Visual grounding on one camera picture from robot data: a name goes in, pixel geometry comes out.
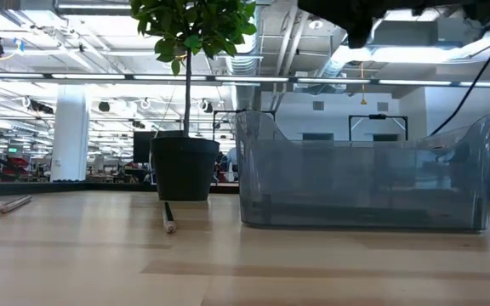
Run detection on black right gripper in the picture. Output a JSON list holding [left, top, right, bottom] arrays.
[[298, 0, 463, 50]]

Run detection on long ceiling light strip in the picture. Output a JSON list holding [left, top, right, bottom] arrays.
[[0, 71, 490, 88]]

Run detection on green leafy potted tree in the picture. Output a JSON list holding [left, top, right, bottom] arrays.
[[129, 0, 258, 139]]

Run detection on grey translucent plastic bin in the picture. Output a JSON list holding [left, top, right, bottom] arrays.
[[234, 110, 490, 233]]

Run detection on black plant pot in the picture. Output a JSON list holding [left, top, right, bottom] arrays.
[[150, 136, 221, 202]]

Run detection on black monitor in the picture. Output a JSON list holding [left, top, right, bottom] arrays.
[[133, 130, 185, 164]]

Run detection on dark pencil with wooden tip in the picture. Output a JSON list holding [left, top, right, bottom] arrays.
[[162, 201, 178, 235]]

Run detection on white round pillar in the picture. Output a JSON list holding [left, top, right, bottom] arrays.
[[50, 84, 91, 183]]

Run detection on plain wooden pencil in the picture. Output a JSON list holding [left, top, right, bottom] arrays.
[[0, 194, 33, 215]]

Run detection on silver ventilation duct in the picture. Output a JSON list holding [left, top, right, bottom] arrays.
[[316, 16, 382, 77]]

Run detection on black metal frame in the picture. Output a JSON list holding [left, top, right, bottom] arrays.
[[348, 113, 409, 142], [213, 109, 276, 141]]

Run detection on black cable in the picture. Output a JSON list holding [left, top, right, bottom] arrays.
[[430, 12, 490, 137]]

